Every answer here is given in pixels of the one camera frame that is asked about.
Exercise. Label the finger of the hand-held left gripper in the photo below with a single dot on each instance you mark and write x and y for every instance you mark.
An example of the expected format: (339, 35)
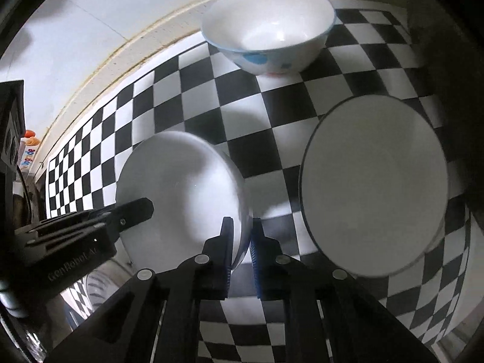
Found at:
(132, 210)

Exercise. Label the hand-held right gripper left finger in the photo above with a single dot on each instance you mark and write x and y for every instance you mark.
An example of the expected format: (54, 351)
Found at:
(227, 249)

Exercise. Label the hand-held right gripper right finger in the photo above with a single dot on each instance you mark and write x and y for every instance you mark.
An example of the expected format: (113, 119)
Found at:
(257, 257)

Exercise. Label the small white plate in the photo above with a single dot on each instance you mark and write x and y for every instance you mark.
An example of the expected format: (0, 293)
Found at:
(177, 181)

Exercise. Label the plain white bowl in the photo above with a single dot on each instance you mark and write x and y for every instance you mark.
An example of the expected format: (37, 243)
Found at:
(374, 185)

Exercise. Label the white bowl with blue dots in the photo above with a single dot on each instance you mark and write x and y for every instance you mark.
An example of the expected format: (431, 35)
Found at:
(264, 19)

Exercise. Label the black and white checkered cloth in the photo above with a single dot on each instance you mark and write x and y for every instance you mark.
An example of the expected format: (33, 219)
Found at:
(242, 98)

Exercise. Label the black range hood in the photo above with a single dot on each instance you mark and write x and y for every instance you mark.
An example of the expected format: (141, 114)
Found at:
(9, 102)

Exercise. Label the colourful wall sticker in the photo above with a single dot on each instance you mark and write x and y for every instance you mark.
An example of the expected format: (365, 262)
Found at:
(30, 141)

